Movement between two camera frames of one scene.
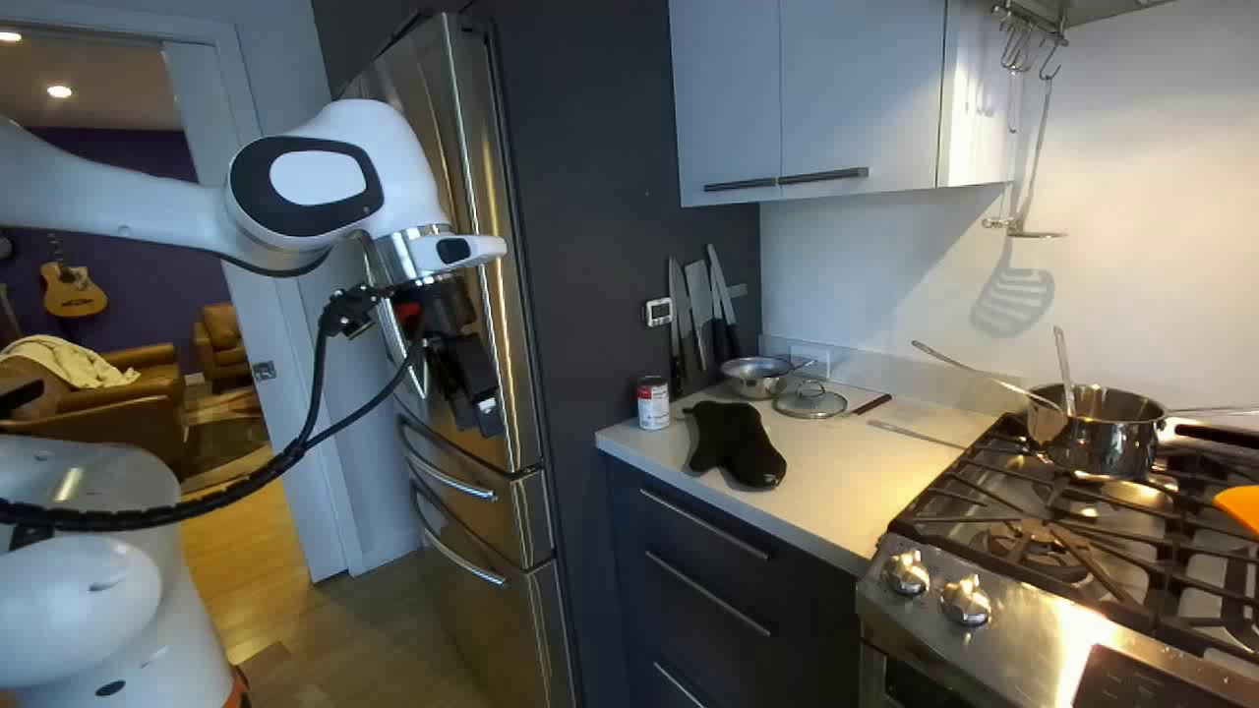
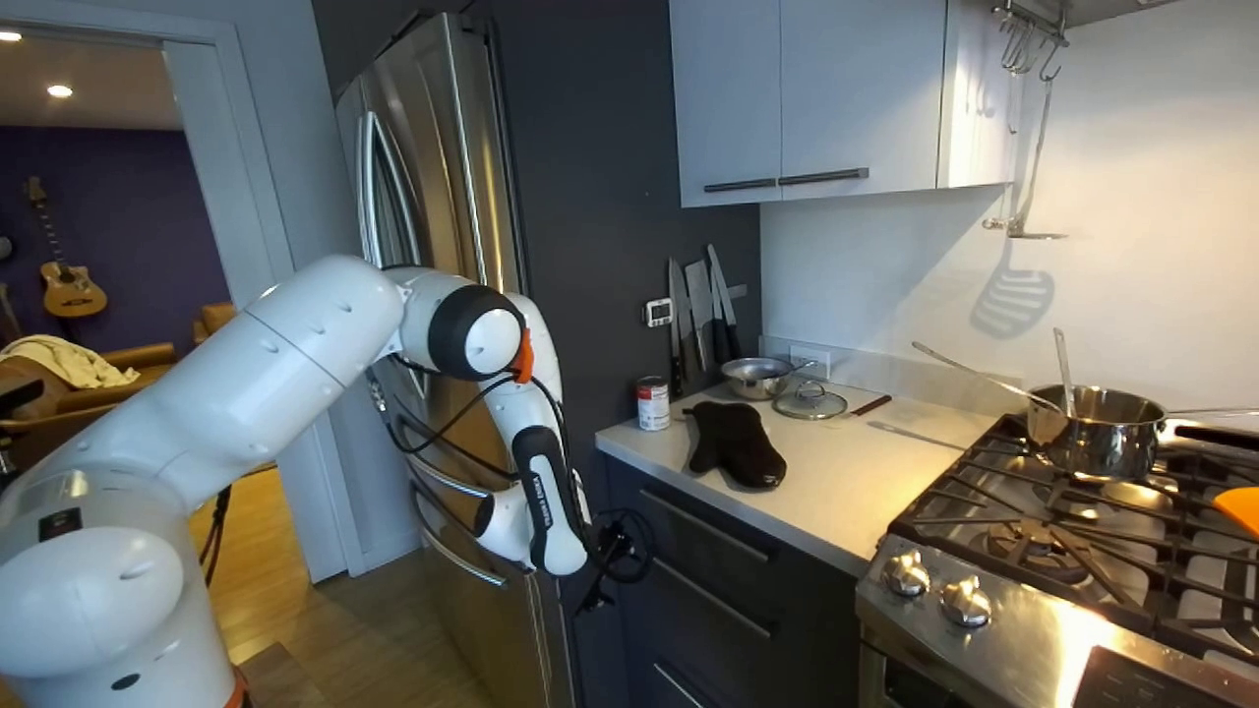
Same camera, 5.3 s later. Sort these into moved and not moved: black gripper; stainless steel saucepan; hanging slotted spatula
Moved: black gripper
Not moved: stainless steel saucepan; hanging slotted spatula
